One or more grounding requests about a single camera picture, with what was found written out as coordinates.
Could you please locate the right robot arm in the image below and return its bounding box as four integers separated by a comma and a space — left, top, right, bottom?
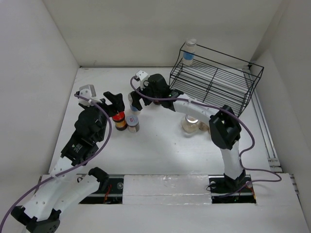
130, 71, 246, 192

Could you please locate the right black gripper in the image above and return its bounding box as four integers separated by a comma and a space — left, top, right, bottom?
131, 80, 161, 111

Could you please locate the silver lid blue label shaker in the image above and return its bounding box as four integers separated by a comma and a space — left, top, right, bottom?
183, 38, 197, 66

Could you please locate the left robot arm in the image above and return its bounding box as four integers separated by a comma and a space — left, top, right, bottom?
11, 90, 125, 233

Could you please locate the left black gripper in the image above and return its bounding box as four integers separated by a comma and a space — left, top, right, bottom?
84, 92, 123, 141

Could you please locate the pink lid spice bottle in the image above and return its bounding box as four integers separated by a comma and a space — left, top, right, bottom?
199, 121, 209, 132

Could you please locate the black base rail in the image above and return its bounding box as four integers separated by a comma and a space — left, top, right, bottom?
81, 175, 256, 204

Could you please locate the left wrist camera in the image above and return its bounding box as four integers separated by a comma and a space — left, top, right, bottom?
77, 84, 96, 105

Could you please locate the white lid spice jar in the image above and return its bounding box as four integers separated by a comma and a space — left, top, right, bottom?
126, 115, 139, 133

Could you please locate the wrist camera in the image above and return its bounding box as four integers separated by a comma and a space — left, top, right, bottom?
135, 70, 150, 90
77, 84, 96, 105

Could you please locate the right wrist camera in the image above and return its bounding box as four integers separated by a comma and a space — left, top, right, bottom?
135, 70, 150, 90

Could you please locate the black wire rack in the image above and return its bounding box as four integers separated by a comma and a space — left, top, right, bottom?
169, 43, 264, 116

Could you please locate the round glass jar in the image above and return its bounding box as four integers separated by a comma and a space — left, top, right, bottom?
181, 115, 200, 134

